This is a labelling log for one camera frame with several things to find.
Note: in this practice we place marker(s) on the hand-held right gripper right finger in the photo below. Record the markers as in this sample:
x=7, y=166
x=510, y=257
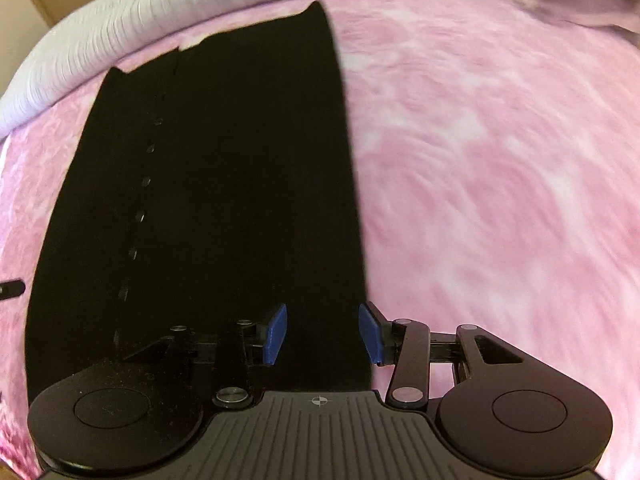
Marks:
x=369, y=332

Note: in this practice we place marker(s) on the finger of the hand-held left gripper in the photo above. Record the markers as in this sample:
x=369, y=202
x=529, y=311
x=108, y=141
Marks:
x=12, y=290

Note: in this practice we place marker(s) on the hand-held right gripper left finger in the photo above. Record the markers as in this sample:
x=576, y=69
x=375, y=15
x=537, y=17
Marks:
x=275, y=335

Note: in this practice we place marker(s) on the black knit garment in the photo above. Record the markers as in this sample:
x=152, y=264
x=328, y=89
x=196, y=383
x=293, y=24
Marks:
x=225, y=185

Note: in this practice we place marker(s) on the pink floral blanket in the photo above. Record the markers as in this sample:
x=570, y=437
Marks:
x=475, y=160

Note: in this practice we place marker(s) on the lilac ribbed quilt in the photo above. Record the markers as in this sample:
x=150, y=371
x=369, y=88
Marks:
x=150, y=5

